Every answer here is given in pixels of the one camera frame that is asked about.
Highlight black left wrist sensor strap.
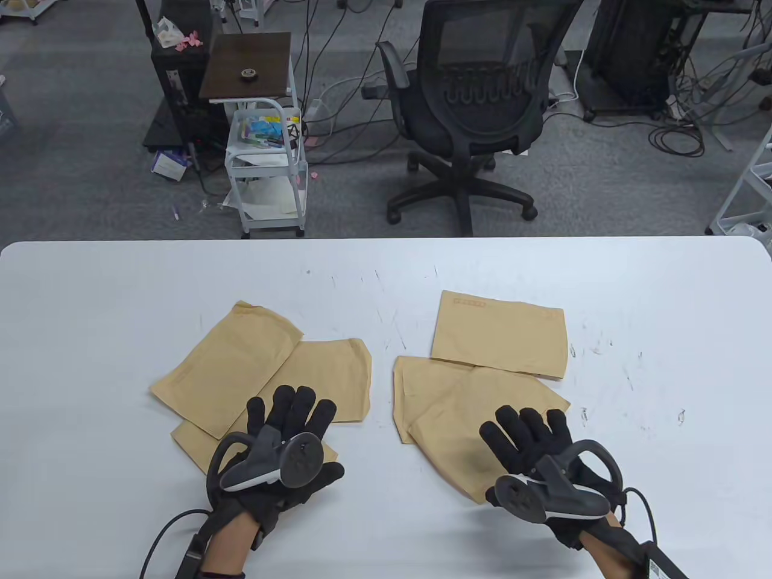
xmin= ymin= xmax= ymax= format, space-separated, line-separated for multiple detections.
xmin=175 ymin=513 xmax=210 ymax=579

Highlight grey right hand controller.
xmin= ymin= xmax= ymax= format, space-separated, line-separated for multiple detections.
xmin=486 ymin=440 xmax=624 ymax=523

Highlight black right wrist sensor strap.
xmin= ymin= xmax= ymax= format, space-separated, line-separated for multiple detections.
xmin=621 ymin=525 xmax=689 ymax=579

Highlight black computer tower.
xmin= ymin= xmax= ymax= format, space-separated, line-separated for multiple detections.
xmin=151 ymin=0 xmax=213 ymax=148

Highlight grey left hand controller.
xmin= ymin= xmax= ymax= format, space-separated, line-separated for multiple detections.
xmin=208 ymin=425 xmax=327 ymax=492

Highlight white paper sheets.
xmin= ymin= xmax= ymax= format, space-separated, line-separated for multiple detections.
xmin=222 ymin=178 xmax=299 ymax=221

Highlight black left glove cable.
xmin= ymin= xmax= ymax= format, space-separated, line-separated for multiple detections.
xmin=140 ymin=510 xmax=212 ymax=579

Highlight grey hand controller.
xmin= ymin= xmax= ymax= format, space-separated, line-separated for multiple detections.
xmin=208 ymin=425 xmax=327 ymax=492
xmin=486 ymin=440 xmax=624 ymax=523

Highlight black wrist sensor strap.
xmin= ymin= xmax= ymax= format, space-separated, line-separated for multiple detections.
xmin=621 ymin=525 xmax=689 ymax=579
xmin=175 ymin=513 xmax=210 ymax=579

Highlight dark brown wooden board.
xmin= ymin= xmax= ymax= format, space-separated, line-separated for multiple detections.
xmin=199 ymin=33 xmax=292 ymax=101

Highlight black glove cable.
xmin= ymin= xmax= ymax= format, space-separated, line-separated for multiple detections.
xmin=621 ymin=487 xmax=659 ymax=543
xmin=140 ymin=510 xmax=212 ymax=579

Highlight person's left forearm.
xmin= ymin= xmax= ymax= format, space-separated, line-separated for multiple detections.
xmin=199 ymin=511 xmax=263 ymax=579

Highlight crumpled plastic bag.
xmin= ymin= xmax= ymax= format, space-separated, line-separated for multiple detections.
xmin=153 ymin=16 xmax=183 ymax=49

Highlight black right glove cable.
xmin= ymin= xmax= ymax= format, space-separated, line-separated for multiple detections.
xmin=621 ymin=487 xmax=659 ymax=543

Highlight colourful packets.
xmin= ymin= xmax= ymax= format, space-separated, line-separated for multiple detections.
xmin=244 ymin=118 xmax=284 ymax=148

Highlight white rolling cart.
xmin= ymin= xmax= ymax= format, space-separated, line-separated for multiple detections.
xmin=224 ymin=57 xmax=309 ymax=239

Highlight person's left hand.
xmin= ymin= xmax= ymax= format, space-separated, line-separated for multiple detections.
xmin=208 ymin=385 xmax=346 ymax=551

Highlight person's right hand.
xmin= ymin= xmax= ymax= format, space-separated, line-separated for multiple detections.
xmin=479 ymin=405 xmax=625 ymax=551

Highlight purple and white box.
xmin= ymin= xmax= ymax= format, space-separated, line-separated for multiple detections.
xmin=151 ymin=150 xmax=189 ymax=183

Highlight black mesh office chair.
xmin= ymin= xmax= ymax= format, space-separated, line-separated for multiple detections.
xmin=362 ymin=0 xmax=584 ymax=237

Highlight black flat base plate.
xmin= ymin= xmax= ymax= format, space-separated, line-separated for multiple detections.
xmin=143 ymin=96 xmax=183 ymax=151

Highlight white metal shelf frame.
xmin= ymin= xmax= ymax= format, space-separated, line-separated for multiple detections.
xmin=707 ymin=124 xmax=772 ymax=237

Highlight coiled black cable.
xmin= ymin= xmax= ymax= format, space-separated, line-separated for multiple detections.
xmin=649 ymin=118 xmax=706 ymax=159

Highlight pile of brown paper envelopes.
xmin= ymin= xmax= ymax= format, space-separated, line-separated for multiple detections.
xmin=150 ymin=290 xmax=571 ymax=505

